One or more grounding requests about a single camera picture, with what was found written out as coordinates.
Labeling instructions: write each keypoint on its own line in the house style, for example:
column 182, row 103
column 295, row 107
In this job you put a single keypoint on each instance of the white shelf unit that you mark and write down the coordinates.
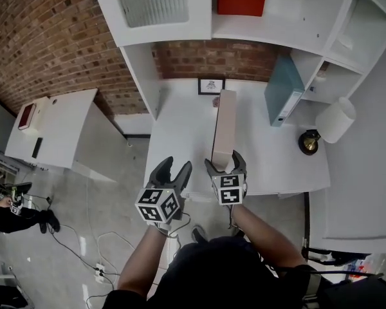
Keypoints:
column 199, row 27

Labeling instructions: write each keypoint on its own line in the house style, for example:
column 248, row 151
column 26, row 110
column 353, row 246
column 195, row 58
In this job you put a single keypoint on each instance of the small blue item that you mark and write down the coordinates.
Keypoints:
column 312, row 89

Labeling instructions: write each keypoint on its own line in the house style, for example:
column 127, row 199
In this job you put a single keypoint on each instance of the small red ornament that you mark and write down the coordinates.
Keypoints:
column 216, row 102

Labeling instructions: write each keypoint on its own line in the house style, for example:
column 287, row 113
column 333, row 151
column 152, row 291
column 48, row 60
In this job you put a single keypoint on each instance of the black framed picture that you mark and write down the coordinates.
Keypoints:
column 211, row 86

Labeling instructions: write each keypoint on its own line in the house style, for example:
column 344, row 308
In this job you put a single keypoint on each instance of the black phone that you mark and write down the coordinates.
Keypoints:
column 37, row 147

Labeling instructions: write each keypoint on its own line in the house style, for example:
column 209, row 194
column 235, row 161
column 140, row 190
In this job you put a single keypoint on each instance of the small white figurine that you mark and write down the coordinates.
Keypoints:
column 322, row 76

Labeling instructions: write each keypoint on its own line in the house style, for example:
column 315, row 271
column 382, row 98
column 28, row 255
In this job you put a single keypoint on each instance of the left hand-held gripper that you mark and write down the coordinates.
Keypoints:
column 157, row 204

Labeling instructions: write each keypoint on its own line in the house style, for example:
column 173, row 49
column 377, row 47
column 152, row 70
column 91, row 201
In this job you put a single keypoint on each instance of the person's black clothing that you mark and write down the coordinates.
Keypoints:
column 218, row 275

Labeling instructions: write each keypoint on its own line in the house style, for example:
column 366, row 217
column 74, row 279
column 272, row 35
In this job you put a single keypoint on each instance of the beige box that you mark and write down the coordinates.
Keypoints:
column 225, row 127

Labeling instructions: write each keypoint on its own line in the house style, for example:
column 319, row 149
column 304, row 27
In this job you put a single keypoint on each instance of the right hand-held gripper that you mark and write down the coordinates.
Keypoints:
column 228, row 188

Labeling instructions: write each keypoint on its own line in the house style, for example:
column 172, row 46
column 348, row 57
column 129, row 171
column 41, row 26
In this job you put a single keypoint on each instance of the person's black shoe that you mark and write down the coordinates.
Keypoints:
column 199, row 233

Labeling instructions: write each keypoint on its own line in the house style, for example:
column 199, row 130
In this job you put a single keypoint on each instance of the light blue binder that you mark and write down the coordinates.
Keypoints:
column 283, row 89

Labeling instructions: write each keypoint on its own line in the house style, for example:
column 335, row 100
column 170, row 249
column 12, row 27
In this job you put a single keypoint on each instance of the white drawer desk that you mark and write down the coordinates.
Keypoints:
column 67, row 130

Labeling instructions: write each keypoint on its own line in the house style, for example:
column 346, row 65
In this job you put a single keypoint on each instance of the person's left forearm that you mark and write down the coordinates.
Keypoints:
column 141, row 262

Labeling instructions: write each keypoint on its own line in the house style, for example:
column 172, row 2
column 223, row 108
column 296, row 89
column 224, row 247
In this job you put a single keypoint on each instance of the dark red book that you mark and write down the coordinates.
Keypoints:
column 26, row 116

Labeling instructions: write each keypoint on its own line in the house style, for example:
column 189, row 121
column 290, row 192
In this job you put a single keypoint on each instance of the white power strip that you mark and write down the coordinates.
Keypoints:
column 100, row 272

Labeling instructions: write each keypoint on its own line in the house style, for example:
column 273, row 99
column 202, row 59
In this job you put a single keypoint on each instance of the person's right forearm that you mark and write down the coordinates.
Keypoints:
column 267, row 237

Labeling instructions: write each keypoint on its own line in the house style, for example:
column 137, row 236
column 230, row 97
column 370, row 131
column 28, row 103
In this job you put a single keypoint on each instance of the white lamp shade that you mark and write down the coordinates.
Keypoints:
column 336, row 121

